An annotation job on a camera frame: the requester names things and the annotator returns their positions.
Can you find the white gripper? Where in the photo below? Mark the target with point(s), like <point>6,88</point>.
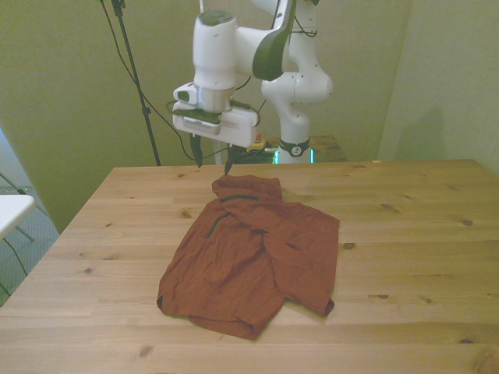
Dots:
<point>239,126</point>

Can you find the rust red shorts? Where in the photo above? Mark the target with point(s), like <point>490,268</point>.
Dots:
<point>234,265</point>

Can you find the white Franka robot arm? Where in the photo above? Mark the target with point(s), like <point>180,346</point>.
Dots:
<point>300,85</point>

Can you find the yellow emergency stop box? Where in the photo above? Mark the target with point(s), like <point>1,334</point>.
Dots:
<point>260,146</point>

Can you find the black tripod stand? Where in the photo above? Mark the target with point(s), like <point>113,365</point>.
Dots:
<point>146,110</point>

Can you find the white folding table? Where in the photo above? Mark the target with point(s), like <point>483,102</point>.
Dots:
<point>13,212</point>

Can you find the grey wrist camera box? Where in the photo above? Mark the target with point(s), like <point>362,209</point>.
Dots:
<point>200,124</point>

